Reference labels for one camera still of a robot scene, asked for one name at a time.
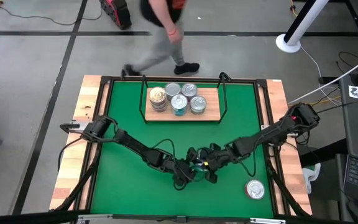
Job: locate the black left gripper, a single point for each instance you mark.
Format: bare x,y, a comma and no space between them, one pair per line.
182,174

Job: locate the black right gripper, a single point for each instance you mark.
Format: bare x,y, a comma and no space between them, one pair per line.
217,161

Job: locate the green albacore tuna can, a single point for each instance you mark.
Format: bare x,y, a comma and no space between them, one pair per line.
198,103
198,112

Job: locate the red labelled can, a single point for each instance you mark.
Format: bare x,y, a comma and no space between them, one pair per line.
255,189
189,89

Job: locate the white labelled can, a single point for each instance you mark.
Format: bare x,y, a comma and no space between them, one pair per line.
172,88

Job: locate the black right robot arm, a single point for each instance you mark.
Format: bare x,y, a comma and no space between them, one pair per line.
259,137

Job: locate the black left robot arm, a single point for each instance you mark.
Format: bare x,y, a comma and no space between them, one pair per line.
135,146

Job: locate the green table mat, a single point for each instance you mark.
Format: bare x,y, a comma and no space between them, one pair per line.
129,199

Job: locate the white cloth bag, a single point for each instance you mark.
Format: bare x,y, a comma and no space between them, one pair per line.
311,175

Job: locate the person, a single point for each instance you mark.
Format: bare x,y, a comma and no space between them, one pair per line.
163,46

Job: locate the white pole stand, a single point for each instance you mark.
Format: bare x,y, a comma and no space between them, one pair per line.
281,43

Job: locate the white tube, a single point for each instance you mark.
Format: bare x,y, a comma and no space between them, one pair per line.
334,81

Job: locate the red black equipment case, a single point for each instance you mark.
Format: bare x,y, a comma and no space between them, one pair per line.
117,12

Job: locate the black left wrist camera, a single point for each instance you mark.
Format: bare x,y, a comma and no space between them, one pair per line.
193,154

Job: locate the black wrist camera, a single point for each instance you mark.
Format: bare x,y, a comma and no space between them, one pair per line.
193,154
214,146

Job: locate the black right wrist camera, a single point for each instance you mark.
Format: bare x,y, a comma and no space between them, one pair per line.
214,146

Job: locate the black front rail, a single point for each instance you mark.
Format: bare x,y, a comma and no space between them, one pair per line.
179,218

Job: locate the wooden shelf black metal frame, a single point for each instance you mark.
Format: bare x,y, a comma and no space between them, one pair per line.
213,109

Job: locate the black metal table frame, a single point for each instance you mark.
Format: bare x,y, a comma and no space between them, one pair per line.
247,80

